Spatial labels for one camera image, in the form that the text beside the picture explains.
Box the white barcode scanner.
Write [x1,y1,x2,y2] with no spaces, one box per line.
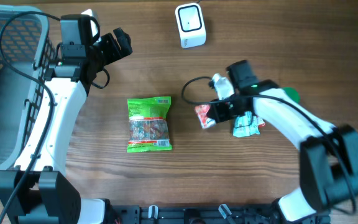
[175,2,206,49]

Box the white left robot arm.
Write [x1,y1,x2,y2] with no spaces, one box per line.
[0,14,132,223]

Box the red tissue pack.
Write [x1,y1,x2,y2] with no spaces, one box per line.
[195,105,216,129]

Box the green gummy candy bag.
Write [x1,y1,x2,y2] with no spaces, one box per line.
[127,96,172,153]

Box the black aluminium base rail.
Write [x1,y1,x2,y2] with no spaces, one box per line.
[112,203,332,224]

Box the teal snack packet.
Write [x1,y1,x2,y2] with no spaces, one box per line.
[233,111,260,138]

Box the grey plastic shopping basket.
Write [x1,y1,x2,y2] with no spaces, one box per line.
[0,5,55,170]

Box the green lid spice jar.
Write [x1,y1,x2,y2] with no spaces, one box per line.
[283,87,300,103]

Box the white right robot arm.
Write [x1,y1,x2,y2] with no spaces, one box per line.
[208,60,358,223]

